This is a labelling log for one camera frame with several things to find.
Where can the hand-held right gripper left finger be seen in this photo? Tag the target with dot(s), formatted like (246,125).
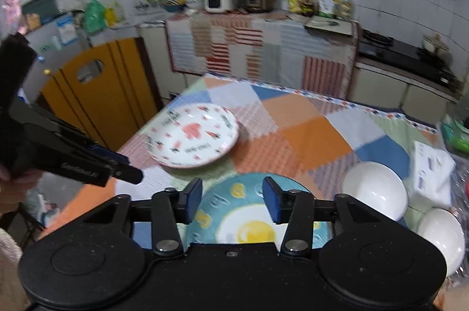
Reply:
(191,201)

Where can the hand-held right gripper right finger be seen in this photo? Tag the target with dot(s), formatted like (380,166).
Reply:
(273,200)

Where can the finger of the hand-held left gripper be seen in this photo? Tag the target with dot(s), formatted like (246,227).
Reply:
(66,138)
(91,173)

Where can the blue plate with egg print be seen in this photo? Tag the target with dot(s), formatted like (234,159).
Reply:
(234,219)

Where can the white plate with pink hearts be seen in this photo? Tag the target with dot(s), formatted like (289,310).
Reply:
(194,135)

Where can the white bowl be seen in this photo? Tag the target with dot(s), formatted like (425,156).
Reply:
(441,241)
(373,190)

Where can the person's left hand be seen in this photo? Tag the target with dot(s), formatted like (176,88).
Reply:
(14,191)

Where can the orange folding table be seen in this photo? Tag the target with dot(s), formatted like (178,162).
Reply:
(110,94)

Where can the blue and white box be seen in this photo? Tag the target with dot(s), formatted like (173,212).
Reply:
(67,30)

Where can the patchwork checkered tablecloth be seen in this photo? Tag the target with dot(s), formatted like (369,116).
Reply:
(293,127)

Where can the green plastic bag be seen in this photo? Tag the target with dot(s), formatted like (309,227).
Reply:
(95,15)

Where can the cream fleece clothing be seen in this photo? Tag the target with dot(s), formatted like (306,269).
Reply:
(11,270)

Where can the striped patchwork counter cloth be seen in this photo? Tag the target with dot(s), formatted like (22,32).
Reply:
(256,43)

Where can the cream base cabinets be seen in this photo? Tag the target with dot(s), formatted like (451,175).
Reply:
(384,87)

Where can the white tissue pack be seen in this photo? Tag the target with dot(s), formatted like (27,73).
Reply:
(430,171)

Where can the blue serving bowl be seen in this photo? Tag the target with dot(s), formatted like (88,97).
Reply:
(175,6)

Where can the cutting board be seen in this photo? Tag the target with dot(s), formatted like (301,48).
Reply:
(328,25)

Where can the black gas stove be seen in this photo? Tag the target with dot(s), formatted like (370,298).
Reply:
(403,58)

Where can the green plastic pack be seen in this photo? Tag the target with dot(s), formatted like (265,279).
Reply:
(456,135)

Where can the yellow snack bag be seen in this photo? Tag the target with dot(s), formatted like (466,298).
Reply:
(296,2)

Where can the cooking oil bottle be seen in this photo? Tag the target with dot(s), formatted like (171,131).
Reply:
(347,6)
(335,3)
(323,3)

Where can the cream cooking pot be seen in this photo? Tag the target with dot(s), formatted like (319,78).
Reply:
(435,44)

